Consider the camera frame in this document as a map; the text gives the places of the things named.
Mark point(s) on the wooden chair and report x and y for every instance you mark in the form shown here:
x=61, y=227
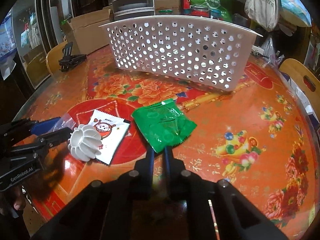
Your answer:
x=53, y=57
x=303, y=82

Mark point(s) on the green snack packet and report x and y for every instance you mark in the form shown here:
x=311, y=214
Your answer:
x=163, y=124

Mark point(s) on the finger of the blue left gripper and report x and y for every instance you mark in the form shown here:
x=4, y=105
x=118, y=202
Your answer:
x=43, y=127
x=55, y=138

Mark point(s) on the person's left hand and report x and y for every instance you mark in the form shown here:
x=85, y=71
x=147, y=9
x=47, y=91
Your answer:
x=13, y=197

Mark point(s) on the cardboard box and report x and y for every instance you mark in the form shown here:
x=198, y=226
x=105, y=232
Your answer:
x=85, y=31

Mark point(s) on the black phone stand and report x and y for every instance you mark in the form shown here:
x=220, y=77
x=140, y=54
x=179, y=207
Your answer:
x=68, y=60

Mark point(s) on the blue printed paper bag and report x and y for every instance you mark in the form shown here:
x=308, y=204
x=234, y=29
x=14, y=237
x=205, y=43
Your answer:
x=294, y=12

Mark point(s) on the white ribbed plastic object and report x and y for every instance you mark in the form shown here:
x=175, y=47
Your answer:
x=84, y=143

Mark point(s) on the beige canvas tote bag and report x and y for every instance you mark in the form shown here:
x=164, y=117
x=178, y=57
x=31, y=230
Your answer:
x=266, y=13

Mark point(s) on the white perforated plastic basket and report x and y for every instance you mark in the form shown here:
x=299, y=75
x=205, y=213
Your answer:
x=209, y=52

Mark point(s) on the right wooden chair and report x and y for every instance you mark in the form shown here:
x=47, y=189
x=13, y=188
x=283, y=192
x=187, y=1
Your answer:
x=303, y=82

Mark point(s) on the red floral tablecloth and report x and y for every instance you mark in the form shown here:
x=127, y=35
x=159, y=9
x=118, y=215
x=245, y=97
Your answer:
x=258, y=137

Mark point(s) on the green shopping bag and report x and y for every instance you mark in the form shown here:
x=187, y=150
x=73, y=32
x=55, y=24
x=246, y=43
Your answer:
x=217, y=9

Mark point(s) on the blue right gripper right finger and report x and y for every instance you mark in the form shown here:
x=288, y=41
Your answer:
x=172, y=166

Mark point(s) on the left wooden chair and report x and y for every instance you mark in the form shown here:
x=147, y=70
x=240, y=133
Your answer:
x=53, y=57

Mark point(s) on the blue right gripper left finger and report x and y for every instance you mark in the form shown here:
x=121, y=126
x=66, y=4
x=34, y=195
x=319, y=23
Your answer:
x=145, y=166

